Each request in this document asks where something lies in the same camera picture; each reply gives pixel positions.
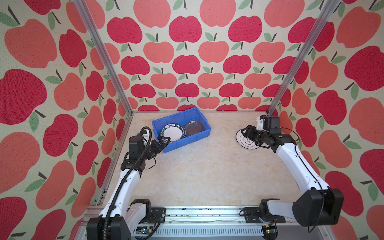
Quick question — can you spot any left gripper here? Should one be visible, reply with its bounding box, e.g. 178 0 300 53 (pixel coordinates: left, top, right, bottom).
140 136 170 161

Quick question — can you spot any white plate black rim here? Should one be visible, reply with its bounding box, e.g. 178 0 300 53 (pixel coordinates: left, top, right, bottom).
236 130 259 150

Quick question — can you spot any white plate green rim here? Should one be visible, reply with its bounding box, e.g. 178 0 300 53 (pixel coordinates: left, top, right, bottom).
159 124 186 142

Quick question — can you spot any clear glass plate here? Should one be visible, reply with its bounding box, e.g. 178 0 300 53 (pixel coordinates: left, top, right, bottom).
184 120 205 136

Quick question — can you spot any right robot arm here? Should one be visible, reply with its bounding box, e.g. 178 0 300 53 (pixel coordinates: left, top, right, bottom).
237 115 344 227

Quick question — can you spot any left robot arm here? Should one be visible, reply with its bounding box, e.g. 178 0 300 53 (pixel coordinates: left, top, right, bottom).
86 132 171 240

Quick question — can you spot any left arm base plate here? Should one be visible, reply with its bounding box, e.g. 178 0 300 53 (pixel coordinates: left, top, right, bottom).
139 207 167 224

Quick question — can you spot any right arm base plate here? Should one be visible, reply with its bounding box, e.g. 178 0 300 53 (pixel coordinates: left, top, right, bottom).
239 207 286 224

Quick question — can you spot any right aluminium post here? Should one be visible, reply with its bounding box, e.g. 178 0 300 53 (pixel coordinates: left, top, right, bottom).
266 0 341 116

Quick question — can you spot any aluminium post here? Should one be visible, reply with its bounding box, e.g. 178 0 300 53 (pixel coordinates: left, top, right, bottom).
266 0 341 116
74 0 133 117

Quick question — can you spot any aluminium front rail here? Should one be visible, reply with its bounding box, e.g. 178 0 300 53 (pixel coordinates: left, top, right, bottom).
74 205 335 240

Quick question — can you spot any left aluminium post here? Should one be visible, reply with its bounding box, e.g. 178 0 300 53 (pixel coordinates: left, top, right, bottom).
74 0 133 117

